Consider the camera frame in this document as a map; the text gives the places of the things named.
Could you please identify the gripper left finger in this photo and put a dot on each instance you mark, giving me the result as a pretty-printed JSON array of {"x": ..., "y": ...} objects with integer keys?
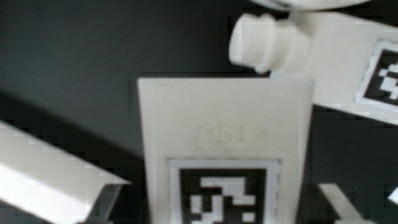
[{"x": 104, "y": 206}]

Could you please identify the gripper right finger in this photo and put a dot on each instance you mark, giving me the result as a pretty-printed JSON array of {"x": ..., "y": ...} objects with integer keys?
[{"x": 349, "y": 214}]

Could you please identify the white stool leg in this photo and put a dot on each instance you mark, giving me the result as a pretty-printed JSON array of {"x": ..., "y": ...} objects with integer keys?
[
  {"x": 335, "y": 48},
  {"x": 225, "y": 133}
]

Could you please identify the white round stool seat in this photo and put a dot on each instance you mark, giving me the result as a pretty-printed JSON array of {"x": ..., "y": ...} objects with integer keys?
[{"x": 309, "y": 4}]

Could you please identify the white workspace border frame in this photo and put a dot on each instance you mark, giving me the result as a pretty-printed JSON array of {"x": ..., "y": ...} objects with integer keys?
[{"x": 51, "y": 182}]

